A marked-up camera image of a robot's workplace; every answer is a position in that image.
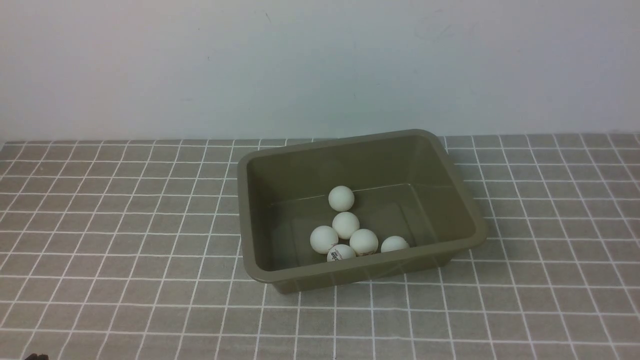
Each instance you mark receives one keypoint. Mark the white ping-pong ball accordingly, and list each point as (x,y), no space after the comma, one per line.
(323,238)
(364,242)
(345,224)
(394,243)
(341,198)
(340,252)

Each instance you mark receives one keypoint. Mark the olive plastic storage bin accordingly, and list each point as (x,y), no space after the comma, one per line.
(404,182)

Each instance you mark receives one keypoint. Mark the grey checkered table mat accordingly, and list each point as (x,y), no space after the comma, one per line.
(130,249)

